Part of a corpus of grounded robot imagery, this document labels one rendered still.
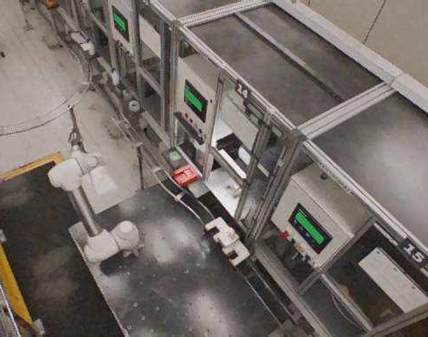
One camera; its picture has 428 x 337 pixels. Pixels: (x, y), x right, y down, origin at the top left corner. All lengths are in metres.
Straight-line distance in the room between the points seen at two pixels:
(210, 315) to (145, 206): 1.01
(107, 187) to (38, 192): 0.71
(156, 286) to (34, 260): 1.42
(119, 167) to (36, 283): 1.45
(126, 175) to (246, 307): 2.07
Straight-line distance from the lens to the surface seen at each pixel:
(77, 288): 3.46
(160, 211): 2.92
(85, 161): 2.33
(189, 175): 2.79
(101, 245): 2.54
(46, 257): 3.65
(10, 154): 4.48
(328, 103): 2.00
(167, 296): 2.64
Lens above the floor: 3.21
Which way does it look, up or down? 53 degrees down
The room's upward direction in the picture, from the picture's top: 10 degrees clockwise
